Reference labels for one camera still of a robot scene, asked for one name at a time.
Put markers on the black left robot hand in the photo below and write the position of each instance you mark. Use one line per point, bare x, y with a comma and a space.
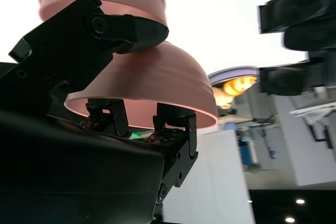
302, 14

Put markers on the white foam board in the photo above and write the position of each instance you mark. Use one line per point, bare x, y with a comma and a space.
210, 182

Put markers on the beige spiral bread roll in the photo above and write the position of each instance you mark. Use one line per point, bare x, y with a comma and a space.
223, 99

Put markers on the purple plate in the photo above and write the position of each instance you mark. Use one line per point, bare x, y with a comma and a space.
231, 73

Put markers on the round ceiling spotlight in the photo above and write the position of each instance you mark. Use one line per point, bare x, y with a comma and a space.
300, 201
289, 219

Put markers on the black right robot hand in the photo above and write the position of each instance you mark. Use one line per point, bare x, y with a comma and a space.
65, 169

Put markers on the orange-yellow croissant bread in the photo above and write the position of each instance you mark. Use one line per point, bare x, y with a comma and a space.
240, 86

